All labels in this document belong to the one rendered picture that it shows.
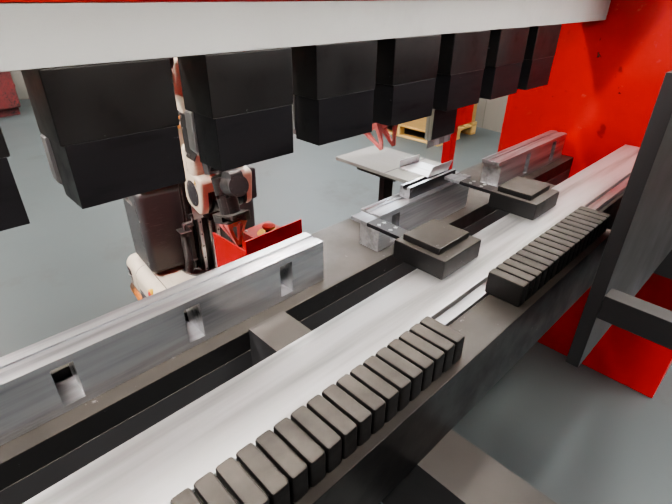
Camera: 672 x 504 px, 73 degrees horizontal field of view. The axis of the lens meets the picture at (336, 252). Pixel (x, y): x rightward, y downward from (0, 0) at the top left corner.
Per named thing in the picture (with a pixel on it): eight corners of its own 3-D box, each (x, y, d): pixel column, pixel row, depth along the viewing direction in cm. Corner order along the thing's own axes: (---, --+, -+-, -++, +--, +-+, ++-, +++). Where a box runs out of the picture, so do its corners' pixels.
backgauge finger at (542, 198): (459, 176, 123) (462, 158, 120) (556, 205, 107) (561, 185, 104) (433, 188, 116) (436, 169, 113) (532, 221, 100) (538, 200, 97)
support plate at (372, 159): (376, 147, 143) (376, 144, 143) (448, 168, 127) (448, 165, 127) (335, 159, 132) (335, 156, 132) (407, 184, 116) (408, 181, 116)
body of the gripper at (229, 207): (232, 223, 125) (225, 196, 122) (213, 220, 132) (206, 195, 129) (251, 215, 129) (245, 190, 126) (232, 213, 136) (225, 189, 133)
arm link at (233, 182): (228, 148, 128) (199, 154, 123) (247, 147, 119) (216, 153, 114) (237, 189, 132) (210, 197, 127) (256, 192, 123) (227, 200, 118)
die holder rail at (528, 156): (545, 154, 177) (551, 129, 172) (560, 157, 173) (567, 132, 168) (476, 187, 146) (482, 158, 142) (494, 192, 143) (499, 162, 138)
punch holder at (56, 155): (161, 166, 71) (140, 51, 63) (189, 180, 66) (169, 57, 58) (57, 191, 62) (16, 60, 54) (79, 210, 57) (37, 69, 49)
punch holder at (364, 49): (343, 123, 96) (344, 36, 88) (373, 131, 91) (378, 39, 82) (287, 136, 87) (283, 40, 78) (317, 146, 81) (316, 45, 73)
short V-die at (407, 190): (445, 176, 127) (446, 166, 126) (454, 179, 125) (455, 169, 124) (399, 195, 115) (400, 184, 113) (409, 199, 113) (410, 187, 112)
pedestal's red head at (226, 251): (270, 253, 151) (267, 202, 142) (303, 271, 142) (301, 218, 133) (218, 276, 138) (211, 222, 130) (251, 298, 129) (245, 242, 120)
